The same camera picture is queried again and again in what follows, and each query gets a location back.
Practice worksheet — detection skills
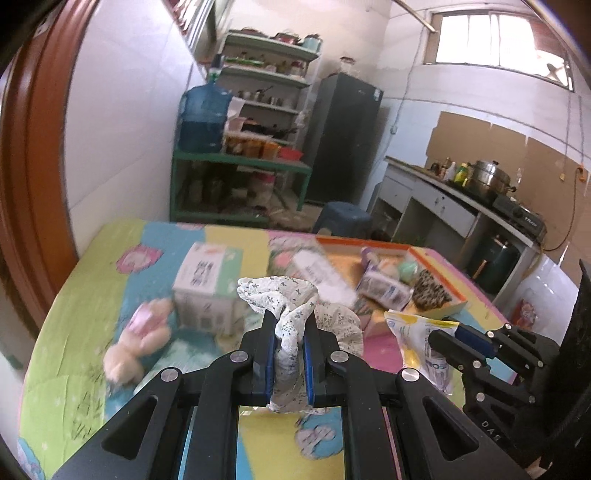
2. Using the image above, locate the window with bars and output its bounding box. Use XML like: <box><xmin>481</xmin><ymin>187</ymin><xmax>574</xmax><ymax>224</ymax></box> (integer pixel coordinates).
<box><xmin>424</xmin><ymin>11</ymin><xmax>574</xmax><ymax>91</ymax></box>

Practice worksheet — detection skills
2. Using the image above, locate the black gas stove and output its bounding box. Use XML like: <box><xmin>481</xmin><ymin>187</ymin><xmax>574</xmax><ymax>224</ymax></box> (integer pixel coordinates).
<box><xmin>492</xmin><ymin>195</ymin><xmax>547</xmax><ymax>243</ymax></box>

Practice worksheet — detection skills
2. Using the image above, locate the orange cardboard box tray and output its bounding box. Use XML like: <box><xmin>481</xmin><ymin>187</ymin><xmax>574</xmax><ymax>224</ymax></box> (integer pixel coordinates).
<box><xmin>317</xmin><ymin>236</ymin><xmax>468</xmax><ymax>322</ymax></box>

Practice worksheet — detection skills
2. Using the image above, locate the plush toy pink dress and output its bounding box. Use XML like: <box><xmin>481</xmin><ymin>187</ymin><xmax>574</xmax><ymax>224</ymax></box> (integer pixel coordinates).
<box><xmin>103</xmin><ymin>298</ymin><xmax>174</xmax><ymax>386</ymax></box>

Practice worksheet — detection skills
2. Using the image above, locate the white green bandage box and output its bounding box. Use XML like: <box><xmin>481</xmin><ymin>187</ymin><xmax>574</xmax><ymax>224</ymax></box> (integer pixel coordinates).
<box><xmin>172</xmin><ymin>242</ymin><xmax>242</xmax><ymax>336</ymax></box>

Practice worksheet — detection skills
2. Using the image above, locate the white kitchen counter cabinet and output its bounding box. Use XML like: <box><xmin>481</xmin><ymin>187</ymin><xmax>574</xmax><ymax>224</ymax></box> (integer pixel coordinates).
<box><xmin>370</xmin><ymin>157</ymin><xmax>541</xmax><ymax>307</ymax></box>

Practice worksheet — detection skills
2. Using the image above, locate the blue plastic stool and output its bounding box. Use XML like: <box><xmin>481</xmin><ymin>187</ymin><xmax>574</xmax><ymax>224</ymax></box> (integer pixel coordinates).
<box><xmin>311</xmin><ymin>201</ymin><xmax>373</xmax><ymax>239</ymax></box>

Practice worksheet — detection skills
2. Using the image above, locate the brown wooden door frame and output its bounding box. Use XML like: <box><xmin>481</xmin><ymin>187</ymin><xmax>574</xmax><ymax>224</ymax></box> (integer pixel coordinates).
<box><xmin>1</xmin><ymin>1</ymin><xmax>98</xmax><ymax>330</ymax></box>

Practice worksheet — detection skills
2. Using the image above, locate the white shelving rack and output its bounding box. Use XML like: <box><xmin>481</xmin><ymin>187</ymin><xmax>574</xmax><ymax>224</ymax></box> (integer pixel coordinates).
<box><xmin>219</xmin><ymin>28</ymin><xmax>322</xmax><ymax>147</ymax></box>

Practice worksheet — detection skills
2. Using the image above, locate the yellow green bottle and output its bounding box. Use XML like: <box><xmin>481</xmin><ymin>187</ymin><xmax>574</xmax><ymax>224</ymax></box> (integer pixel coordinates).
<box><xmin>453</xmin><ymin>163</ymin><xmax>469</xmax><ymax>186</ymax></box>

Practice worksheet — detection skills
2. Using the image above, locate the leopard print cloth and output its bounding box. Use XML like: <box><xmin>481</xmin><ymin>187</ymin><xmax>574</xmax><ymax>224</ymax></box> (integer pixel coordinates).
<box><xmin>412</xmin><ymin>270</ymin><xmax>453</xmax><ymax>310</ymax></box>

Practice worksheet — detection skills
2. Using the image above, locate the black refrigerator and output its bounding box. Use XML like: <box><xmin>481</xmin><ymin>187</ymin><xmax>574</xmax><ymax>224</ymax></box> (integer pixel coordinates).
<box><xmin>303</xmin><ymin>73</ymin><xmax>383</xmax><ymax>205</ymax></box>

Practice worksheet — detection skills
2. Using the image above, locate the green item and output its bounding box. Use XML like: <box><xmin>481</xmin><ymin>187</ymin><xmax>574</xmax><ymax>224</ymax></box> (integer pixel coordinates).
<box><xmin>397</xmin><ymin>260</ymin><xmax>420</xmax><ymax>285</ymax></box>

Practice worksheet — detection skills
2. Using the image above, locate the red plastic basin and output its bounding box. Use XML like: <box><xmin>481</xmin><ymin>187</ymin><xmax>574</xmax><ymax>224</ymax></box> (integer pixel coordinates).
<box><xmin>277</xmin><ymin>146</ymin><xmax>304</xmax><ymax>161</ymax></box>

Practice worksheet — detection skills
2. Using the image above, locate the floral tissue pack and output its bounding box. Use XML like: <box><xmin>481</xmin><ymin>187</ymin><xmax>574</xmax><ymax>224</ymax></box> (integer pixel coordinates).
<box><xmin>276</xmin><ymin>249</ymin><xmax>356</xmax><ymax>309</ymax></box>

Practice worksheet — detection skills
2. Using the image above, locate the dark green air fryer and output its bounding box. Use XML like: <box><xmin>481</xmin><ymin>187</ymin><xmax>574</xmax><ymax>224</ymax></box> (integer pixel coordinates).
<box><xmin>467</xmin><ymin>234</ymin><xmax>520</xmax><ymax>295</ymax></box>

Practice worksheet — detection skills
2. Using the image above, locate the white purple printed packet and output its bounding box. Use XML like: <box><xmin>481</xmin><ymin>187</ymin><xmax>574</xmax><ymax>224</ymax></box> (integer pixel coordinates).
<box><xmin>356</xmin><ymin>270</ymin><xmax>413</xmax><ymax>311</ymax></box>

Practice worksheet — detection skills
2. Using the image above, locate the steel stock pot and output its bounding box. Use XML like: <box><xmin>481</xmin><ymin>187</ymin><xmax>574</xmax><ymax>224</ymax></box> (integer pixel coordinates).
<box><xmin>463</xmin><ymin>160</ymin><xmax>517</xmax><ymax>204</ymax></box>

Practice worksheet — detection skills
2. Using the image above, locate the white floral scrunchie cloth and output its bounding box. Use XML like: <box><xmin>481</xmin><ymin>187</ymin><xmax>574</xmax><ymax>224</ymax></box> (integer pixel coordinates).
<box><xmin>238</xmin><ymin>276</ymin><xmax>363</xmax><ymax>415</ymax></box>

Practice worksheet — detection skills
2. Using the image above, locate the blue water jug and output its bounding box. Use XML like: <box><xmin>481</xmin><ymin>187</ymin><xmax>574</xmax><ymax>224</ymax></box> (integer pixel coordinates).
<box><xmin>177</xmin><ymin>54</ymin><xmax>232</xmax><ymax>153</ymax></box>

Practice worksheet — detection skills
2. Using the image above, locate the plush toy purple dress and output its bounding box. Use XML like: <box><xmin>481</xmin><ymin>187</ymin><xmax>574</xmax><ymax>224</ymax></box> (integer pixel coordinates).
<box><xmin>361</xmin><ymin>246</ymin><xmax>399</xmax><ymax>280</ymax></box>

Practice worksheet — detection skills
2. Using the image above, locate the green metal table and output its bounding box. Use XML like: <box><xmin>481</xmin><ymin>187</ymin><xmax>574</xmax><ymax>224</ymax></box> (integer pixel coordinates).
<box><xmin>169</xmin><ymin>149</ymin><xmax>312</xmax><ymax>228</ymax></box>

